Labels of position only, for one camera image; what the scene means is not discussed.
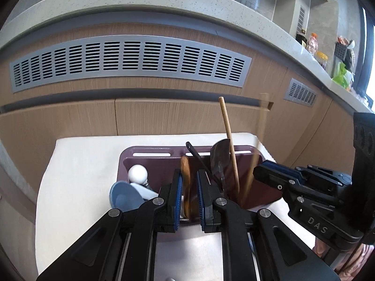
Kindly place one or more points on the dark sauce bottle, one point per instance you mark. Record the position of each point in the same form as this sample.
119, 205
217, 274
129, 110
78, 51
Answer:
300, 37

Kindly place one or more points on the purple plastic utensil holder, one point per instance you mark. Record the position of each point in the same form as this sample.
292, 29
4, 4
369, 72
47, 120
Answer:
155, 164

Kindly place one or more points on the blue ceramic spoon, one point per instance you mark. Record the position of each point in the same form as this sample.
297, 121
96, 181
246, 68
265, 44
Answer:
124, 196

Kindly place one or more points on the short grey vent grille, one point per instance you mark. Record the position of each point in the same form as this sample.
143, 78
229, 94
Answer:
301, 92

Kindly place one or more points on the person's right hand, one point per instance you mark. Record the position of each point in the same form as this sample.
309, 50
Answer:
320, 246

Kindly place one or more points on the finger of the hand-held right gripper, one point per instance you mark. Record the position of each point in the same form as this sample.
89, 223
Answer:
272, 178
288, 170

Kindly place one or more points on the long grey vent grille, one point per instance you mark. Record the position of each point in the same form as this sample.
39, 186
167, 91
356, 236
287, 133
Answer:
131, 61

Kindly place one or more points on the black hanging rack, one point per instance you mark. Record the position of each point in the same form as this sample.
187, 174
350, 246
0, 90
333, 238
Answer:
344, 49

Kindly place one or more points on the wooden kitchen cabinet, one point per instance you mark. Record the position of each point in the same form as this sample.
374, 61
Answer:
146, 117

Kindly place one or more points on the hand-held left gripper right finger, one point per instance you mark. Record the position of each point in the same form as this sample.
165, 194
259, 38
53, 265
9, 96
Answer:
200, 199

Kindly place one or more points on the wooden chopstick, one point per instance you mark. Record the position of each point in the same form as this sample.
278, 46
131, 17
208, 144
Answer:
257, 143
230, 140

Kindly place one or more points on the grey column with vent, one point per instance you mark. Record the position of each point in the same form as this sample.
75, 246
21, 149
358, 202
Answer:
296, 8

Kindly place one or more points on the white speckled countertop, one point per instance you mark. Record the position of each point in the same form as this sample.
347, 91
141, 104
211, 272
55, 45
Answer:
164, 8

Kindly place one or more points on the yellow lid jar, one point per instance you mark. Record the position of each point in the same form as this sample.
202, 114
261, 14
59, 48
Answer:
322, 60

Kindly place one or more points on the brown wooden spoon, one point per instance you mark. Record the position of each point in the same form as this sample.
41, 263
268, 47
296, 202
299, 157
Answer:
185, 175

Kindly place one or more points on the white cloth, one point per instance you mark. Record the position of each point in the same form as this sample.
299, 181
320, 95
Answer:
82, 181

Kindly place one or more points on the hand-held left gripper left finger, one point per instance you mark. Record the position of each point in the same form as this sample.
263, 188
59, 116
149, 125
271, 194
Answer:
177, 199

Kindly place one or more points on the person's right forearm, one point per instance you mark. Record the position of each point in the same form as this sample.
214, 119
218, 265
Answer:
363, 262

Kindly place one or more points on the orange cap bottle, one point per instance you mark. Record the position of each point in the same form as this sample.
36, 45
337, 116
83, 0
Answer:
312, 45

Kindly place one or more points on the green plastic bag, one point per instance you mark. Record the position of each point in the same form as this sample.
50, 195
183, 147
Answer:
342, 76

